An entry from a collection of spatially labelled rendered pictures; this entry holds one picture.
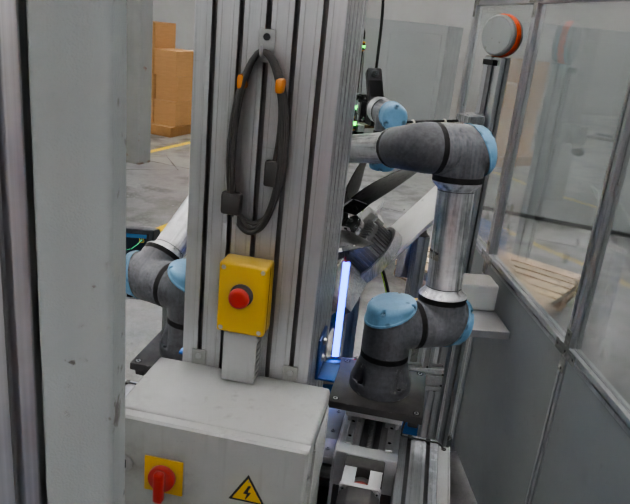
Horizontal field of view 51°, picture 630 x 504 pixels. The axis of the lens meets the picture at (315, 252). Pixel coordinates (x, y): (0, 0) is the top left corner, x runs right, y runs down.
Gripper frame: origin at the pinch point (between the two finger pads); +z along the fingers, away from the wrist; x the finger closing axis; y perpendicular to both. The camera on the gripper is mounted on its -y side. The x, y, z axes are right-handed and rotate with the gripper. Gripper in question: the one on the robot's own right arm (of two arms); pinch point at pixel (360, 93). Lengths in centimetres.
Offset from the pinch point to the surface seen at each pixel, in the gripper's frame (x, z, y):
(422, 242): 35, 12, 54
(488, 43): 61, 39, -18
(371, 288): 98, 232, 167
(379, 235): 16, 9, 51
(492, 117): 65, 34, 9
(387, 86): 250, 690, 61
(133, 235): -69, -21, 43
